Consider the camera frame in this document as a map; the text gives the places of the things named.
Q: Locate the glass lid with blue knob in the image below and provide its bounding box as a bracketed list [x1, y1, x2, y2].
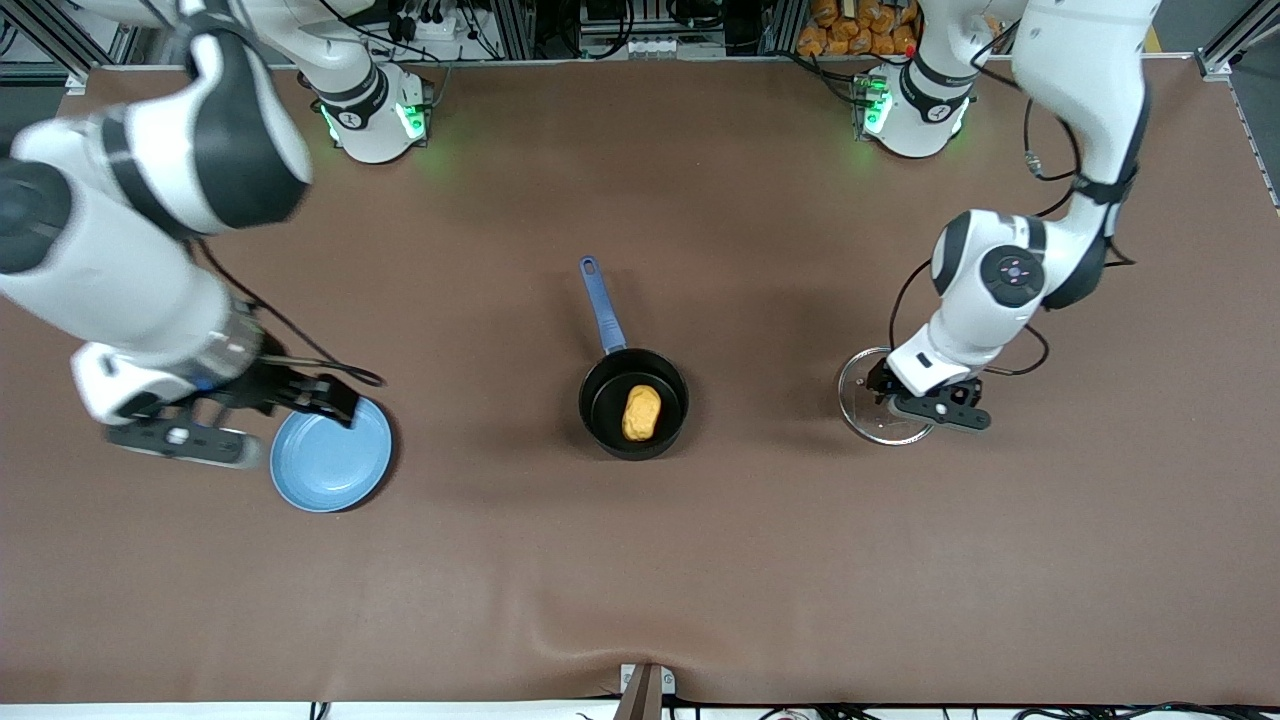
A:
[838, 347, 937, 446]

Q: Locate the blue round plate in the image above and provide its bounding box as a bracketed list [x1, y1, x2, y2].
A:
[270, 395, 394, 514]

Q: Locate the brown table mat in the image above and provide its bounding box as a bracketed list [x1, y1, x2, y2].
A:
[0, 58, 1280, 706]

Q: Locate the bag of orange items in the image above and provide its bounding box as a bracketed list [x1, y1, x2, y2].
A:
[797, 0, 921, 57]

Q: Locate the white power strip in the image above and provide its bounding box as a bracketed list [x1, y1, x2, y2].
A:
[365, 8, 473, 61]

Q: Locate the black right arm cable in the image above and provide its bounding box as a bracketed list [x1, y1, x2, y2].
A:
[193, 238, 387, 389]

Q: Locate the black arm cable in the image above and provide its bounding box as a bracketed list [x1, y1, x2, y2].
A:
[193, 238, 387, 389]
[887, 15, 1139, 379]

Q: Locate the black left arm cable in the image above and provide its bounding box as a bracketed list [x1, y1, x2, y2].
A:
[887, 15, 1139, 379]

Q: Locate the black pot with blue handle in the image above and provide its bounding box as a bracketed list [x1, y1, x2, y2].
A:
[578, 256, 690, 461]

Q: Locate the metal edge bracket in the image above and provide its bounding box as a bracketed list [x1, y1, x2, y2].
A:
[619, 662, 677, 720]

